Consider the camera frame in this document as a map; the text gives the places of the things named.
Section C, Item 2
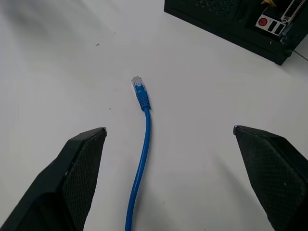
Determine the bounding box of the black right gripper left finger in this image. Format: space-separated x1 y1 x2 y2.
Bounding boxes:
0 127 107 231

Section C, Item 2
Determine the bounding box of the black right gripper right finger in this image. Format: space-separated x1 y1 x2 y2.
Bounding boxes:
232 125 308 231

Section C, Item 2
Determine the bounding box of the black computer case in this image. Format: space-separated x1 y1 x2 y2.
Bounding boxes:
164 0 308 66

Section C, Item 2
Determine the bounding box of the blue ethernet cable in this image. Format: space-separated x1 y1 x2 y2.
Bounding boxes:
125 76 153 231

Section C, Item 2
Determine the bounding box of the thin grey wire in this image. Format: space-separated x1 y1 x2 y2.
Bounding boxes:
292 49 308 61

